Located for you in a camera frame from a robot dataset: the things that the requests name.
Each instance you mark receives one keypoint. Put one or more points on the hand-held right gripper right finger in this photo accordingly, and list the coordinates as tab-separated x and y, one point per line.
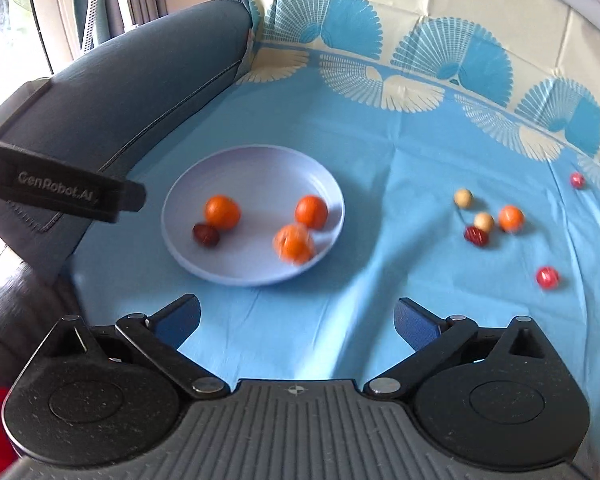
414	324

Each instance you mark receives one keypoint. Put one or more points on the red candy top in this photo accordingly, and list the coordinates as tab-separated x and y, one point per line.
577	180

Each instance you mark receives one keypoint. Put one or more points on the grey green curtain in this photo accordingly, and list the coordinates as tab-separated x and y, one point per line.
130	0

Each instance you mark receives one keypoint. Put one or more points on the blue fan printed cloth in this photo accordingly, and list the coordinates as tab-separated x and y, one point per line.
390	150

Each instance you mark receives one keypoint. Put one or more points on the small orange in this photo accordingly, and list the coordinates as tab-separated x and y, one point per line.
511	218

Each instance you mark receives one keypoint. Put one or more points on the large bare orange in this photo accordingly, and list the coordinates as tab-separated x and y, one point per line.
222	212

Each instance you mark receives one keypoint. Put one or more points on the white window frame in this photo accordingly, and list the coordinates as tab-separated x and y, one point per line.
55	10

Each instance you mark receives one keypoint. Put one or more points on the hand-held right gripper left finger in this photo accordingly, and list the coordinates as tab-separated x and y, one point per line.
179	321

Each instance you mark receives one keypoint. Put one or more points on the dark red date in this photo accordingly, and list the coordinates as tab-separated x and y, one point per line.
206	235
476	236

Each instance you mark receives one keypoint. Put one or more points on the blue denim sofa armrest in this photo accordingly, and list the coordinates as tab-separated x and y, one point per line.
145	90

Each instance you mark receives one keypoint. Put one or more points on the light purple plate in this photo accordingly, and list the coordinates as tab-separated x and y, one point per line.
260	175

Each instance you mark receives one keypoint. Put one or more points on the red plastic fruit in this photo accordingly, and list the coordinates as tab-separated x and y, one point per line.
547	277

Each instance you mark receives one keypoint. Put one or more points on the beige longan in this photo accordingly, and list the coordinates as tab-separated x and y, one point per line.
484	222
463	198

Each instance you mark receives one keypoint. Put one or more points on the plastic wrapped orange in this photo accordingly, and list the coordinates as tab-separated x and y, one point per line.
311	211
293	244

